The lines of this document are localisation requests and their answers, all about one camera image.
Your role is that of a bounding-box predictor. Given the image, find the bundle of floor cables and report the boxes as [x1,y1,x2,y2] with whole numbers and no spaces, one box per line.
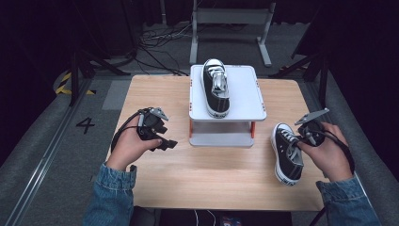
[137,22,193,77]

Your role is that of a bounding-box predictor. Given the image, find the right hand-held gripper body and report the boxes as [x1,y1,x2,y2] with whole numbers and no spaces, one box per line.
[295,107,330,147]

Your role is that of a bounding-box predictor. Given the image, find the yellow black hazard tape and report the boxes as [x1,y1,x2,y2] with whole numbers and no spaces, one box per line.
[55,71,97,96]

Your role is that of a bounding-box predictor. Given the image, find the black canvas sneaker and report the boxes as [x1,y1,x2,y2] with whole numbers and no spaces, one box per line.
[200,58,231,120]
[270,121,305,186]

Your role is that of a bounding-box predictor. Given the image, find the grey metal stand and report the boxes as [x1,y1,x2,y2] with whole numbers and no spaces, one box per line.
[188,0,277,68]

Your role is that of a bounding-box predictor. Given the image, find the thin white cables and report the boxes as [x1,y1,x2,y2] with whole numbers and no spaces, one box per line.
[193,209,217,226]

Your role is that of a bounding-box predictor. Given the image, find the black tripod stand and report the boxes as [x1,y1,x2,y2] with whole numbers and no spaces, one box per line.
[268,52,330,110]
[67,46,132,107]

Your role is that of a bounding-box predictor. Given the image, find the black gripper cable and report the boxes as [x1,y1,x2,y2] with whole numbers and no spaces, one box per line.
[316,129,356,175]
[111,107,149,153]

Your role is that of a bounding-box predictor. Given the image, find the person's right hand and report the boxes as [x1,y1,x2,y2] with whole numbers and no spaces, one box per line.
[296,121,354,183]

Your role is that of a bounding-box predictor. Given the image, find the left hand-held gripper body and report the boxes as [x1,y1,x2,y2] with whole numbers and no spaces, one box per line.
[136,107,169,142]

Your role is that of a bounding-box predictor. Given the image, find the person's left hand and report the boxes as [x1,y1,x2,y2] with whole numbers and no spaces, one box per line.
[105,121,164,172]

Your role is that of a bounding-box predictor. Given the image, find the metal floor rail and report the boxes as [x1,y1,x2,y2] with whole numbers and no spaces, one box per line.
[4,78,92,226]

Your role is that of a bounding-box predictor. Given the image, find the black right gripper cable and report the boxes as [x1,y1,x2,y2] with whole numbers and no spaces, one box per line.
[316,129,356,175]

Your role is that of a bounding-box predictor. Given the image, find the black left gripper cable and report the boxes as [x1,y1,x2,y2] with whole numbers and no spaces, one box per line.
[111,107,149,153]

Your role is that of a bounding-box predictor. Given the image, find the white two-tier shoe rack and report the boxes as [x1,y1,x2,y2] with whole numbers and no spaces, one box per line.
[188,64,267,149]

